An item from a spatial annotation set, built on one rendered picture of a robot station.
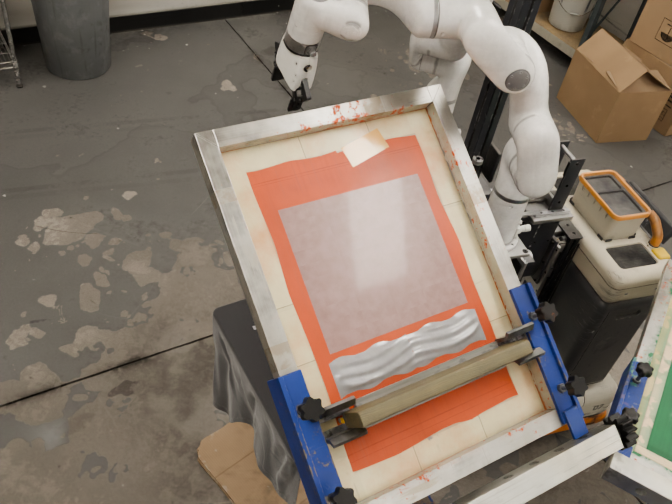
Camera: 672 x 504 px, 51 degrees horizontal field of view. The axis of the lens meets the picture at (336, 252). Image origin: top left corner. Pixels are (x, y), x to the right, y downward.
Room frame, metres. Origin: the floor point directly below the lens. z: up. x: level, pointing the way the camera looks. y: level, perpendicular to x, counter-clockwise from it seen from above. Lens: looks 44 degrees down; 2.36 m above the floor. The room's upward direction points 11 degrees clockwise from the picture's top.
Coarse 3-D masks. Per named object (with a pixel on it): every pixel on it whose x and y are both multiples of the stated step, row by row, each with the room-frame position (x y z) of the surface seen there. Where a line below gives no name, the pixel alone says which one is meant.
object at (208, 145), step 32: (384, 96) 1.34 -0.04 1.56; (416, 96) 1.37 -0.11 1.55; (224, 128) 1.11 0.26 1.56; (256, 128) 1.14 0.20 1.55; (288, 128) 1.17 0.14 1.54; (320, 128) 1.22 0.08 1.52; (448, 128) 1.34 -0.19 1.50; (448, 160) 1.30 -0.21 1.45; (224, 192) 1.00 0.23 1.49; (480, 192) 1.25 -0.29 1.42; (224, 224) 0.96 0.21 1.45; (480, 224) 1.19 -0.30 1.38; (256, 256) 0.92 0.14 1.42; (256, 288) 0.87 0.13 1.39; (256, 320) 0.83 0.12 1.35; (512, 320) 1.05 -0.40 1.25; (288, 352) 0.79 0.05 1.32; (544, 384) 0.94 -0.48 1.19; (544, 416) 0.88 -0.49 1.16; (480, 448) 0.77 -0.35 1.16; (512, 448) 0.80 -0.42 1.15; (416, 480) 0.68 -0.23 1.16; (448, 480) 0.70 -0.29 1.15
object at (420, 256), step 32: (384, 160) 1.24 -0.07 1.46; (416, 160) 1.28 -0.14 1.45; (352, 192) 1.15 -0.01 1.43; (384, 192) 1.18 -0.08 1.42; (416, 192) 1.21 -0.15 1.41; (384, 224) 1.12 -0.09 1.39; (416, 224) 1.15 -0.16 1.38; (448, 224) 1.18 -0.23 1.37; (384, 256) 1.06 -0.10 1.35; (416, 256) 1.09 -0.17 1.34; (448, 256) 1.12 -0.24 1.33; (416, 288) 1.03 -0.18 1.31; (448, 288) 1.06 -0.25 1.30; (416, 320) 0.97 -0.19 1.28; (480, 320) 1.03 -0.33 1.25; (480, 384) 0.91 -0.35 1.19; (512, 384) 0.94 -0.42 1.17; (448, 416) 0.83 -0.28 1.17
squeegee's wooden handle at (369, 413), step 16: (496, 352) 0.90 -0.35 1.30; (512, 352) 0.91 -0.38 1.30; (528, 352) 0.93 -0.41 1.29; (448, 368) 0.88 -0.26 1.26; (464, 368) 0.85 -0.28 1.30; (480, 368) 0.86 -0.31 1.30; (496, 368) 0.87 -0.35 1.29; (416, 384) 0.81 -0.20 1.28; (432, 384) 0.80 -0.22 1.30; (448, 384) 0.81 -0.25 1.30; (384, 400) 0.74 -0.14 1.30; (400, 400) 0.75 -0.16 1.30; (416, 400) 0.76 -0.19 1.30; (352, 416) 0.71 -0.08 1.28; (368, 416) 0.71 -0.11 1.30; (384, 416) 0.72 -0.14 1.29
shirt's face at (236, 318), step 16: (240, 304) 1.20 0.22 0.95; (224, 320) 1.14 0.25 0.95; (240, 320) 1.15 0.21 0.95; (240, 336) 1.10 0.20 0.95; (256, 336) 1.11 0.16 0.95; (240, 352) 1.05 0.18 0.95; (256, 352) 1.06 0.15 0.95; (256, 368) 1.01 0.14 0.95; (256, 384) 0.97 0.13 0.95; (272, 400) 0.93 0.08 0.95
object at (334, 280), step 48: (288, 192) 1.09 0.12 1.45; (336, 192) 1.13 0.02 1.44; (288, 240) 1.00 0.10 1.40; (336, 240) 1.04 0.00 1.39; (288, 288) 0.92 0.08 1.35; (336, 288) 0.96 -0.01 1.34; (384, 288) 1.00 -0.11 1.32; (336, 336) 0.88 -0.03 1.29; (384, 336) 0.91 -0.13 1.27; (384, 384) 0.83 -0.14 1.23; (384, 432) 0.75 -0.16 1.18; (432, 432) 0.79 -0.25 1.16
